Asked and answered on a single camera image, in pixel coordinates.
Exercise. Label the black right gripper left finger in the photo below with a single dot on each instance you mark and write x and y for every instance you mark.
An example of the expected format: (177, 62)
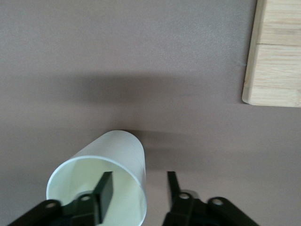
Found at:
(105, 195)

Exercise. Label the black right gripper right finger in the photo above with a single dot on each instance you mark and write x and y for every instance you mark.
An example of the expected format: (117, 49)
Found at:
(178, 207)

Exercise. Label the white plastic cup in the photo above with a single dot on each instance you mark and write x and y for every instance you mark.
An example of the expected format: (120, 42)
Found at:
(127, 150)

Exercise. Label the brown table cover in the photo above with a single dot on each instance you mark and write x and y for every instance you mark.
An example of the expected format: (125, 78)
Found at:
(117, 58)

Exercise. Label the wooden cutting board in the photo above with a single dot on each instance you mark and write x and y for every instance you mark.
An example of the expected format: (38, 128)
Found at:
(277, 58)

